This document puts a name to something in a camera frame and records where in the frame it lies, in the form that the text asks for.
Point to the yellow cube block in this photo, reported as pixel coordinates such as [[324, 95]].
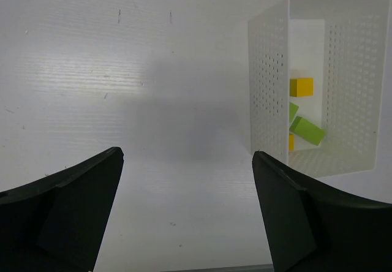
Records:
[[301, 87]]

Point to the yellow long block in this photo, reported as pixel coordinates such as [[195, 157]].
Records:
[[291, 142]]

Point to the green long block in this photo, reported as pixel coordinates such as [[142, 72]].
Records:
[[307, 130]]

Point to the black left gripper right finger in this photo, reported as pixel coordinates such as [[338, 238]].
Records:
[[311, 226]]

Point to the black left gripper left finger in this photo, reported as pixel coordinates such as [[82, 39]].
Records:
[[57, 223]]

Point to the white perforated plastic basket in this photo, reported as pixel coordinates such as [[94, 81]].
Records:
[[341, 44]]

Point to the green cube block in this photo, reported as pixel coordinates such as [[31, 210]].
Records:
[[293, 110]]

